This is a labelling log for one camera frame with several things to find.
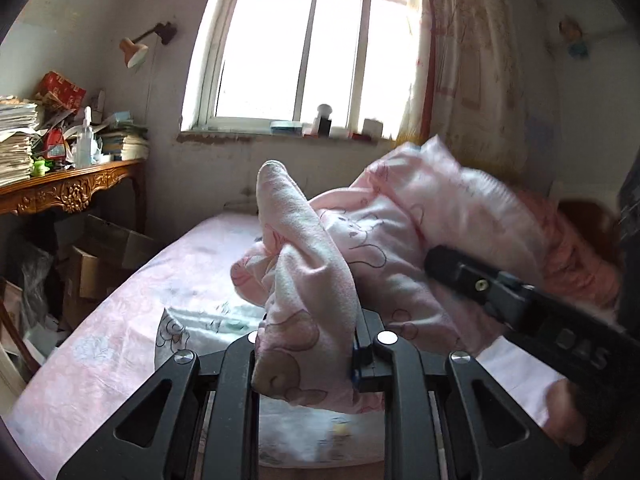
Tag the stack of books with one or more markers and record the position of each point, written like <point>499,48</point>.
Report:
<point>127,140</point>

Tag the pink printed pants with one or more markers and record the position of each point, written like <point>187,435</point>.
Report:
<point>310,260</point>

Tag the green toy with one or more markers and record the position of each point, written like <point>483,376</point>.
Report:
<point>41,167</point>

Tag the carved wooden desk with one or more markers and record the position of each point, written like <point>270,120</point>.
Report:
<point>75,185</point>

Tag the red box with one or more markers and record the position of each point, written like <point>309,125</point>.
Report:
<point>60,90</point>

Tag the cardboard box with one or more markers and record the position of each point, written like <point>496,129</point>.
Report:
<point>95,270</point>

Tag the small white box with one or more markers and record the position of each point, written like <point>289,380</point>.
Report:
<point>372,128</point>

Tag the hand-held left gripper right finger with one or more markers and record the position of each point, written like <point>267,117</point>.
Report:
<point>370,365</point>

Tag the wall lamp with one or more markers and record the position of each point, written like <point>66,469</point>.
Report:
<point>134,52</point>

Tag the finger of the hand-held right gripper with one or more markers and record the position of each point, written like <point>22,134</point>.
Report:
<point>475,285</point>

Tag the brown wooden headboard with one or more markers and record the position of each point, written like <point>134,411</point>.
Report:
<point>590,220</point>

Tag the bed with pink sheet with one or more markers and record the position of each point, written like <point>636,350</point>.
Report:
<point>125,310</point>

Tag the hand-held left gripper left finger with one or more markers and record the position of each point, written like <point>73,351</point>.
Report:
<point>235,385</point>

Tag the clear plastic bottle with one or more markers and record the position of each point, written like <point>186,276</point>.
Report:
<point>85,145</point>

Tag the person's right hand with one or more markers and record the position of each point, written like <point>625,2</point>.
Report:
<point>565,410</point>

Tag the flat blue box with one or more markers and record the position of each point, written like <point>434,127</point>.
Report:
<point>286,127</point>

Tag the floral printed curtain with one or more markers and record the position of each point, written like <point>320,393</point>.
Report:
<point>475,60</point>

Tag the pink duvet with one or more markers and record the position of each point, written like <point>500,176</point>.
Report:
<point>575,260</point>

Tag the wall sticker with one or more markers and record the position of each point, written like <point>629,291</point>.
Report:
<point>574,37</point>

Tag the white bulb on black base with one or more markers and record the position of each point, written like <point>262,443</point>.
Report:
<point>324,120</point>

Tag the stack of papers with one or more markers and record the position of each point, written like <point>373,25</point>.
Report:
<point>15,145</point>

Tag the folded white printed clothes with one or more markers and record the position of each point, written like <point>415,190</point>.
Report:
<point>210,325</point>

